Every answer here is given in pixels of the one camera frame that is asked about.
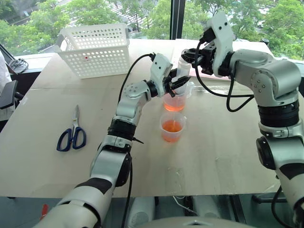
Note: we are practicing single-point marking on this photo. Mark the white perforated plastic basket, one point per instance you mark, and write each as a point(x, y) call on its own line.
point(95, 61)

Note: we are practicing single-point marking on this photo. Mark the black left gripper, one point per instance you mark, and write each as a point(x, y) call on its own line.
point(169, 86)

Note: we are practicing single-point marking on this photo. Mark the clear cup with pale red liquid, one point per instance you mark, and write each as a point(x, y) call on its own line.
point(174, 105)

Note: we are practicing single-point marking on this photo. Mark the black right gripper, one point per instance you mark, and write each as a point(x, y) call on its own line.
point(207, 59)

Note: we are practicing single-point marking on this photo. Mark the small red object under table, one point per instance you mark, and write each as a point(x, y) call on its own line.
point(44, 211)

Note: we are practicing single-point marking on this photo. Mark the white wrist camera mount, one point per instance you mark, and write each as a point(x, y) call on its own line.
point(159, 69)
point(222, 38)

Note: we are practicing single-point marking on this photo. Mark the large clear plastic syringe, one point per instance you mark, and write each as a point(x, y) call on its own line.
point(184, 70)

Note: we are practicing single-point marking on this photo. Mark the clear cup with orange-red liquid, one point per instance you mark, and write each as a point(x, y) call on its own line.
point(171, 135)

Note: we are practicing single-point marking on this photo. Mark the dark window frame post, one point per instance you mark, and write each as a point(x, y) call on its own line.
point(178, 19)

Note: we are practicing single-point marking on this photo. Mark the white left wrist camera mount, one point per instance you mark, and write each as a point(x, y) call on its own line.
point(159, 69)

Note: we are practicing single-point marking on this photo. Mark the white rounded shape under table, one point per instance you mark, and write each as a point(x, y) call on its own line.
point(141, 211)
point(205, 206)

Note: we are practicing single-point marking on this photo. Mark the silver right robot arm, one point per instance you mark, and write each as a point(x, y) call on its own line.
point(273, 76)

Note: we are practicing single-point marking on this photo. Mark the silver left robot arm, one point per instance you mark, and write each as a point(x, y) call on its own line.
point(128, 104)

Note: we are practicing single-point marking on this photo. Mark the person in white clothing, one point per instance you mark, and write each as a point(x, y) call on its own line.
point(3, 73)

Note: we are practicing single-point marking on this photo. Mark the black chair part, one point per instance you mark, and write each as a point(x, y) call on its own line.
point(9, 93)

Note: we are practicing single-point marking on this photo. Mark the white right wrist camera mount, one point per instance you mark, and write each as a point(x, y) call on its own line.
point(222, 38)

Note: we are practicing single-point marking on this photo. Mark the small black round object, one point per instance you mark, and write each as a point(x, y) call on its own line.
point(265, 41)

